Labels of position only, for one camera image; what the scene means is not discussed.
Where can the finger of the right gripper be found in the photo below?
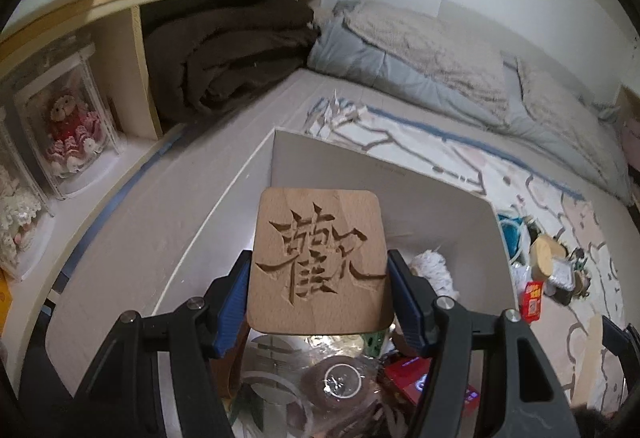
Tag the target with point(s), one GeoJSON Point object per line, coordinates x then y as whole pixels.
{"type": "Point", "coordinates": [622, 342]}

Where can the silver blister pack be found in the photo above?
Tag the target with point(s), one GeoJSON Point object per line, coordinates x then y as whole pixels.
{"type": "Point", "coordinates": [562, 275]}

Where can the doll in display case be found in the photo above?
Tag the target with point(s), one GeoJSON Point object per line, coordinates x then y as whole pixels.
{"type": "Point", "coordinates": [68, 125]}

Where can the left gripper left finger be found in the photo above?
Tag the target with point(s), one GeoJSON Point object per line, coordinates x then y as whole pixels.
{"type": "Point", "coordinates": [119, 395]}

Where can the brown tape roll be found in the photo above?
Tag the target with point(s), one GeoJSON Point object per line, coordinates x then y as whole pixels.
{"type": "Point", "coordinates": [292, 386]}

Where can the grey duvet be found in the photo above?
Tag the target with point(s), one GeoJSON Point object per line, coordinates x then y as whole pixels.
{"type": "Point", "coordinates": [340, 53]}

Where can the white crumpled cloth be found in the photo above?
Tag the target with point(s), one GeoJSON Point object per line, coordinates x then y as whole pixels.
{"type": "Point", "coordinates": [431, 265]}

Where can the wooden shelf unit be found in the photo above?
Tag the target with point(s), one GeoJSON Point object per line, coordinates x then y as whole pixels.
{"type": "Point", "coordinates": [120, 70]}

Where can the right beige pillow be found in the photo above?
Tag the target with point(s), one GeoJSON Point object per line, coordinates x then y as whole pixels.
{"type": "Point", "coordinates": [573, 132]}

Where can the red sachet packet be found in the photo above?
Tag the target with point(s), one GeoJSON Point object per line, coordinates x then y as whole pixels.
{"type": "Point", "coordinates": [530, 301]}

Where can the brown folded blanket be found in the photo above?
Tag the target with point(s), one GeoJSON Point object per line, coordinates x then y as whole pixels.
{"type": "Point", "coordinates": [203, 63]}

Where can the square carved wooden coaster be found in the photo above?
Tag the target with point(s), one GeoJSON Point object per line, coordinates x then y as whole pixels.
{"type": "Point", "coordinates": [319, 264]}

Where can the white shoe box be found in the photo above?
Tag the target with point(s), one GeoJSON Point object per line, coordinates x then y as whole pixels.
{"type": "Point", "coordinates": [419, 213]}

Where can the beige pillow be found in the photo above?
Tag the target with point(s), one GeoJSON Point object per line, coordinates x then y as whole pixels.
{"type": "Point", "coordinates": [454, 57]}
{"type": "Point", "coordinates": [573, 132]}

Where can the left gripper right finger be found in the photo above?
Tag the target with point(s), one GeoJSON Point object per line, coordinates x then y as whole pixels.
{"type": "Point", "coordinates": [520, 394]}

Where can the small wooden block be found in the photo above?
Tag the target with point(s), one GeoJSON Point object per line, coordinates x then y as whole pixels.
{"type": "Point", "coordinates": [590, 364]}

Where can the cartoon bear blanket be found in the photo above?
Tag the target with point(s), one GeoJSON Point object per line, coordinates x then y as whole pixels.
{"type": "Point", "coordinates": [511, 188]}

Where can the pink clothes pile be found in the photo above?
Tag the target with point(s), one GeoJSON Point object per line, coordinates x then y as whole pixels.
{"type": "Point", "coordinates": [631, 142]}

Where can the round wooden coaster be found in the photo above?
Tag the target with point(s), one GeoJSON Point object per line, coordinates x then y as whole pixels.
{"type": "Point", "coordinates": [541, 253]}

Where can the left beige pillow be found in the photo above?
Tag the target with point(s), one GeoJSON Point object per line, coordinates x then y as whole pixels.
{"type": "Point", "coordinates": [454, 57]}

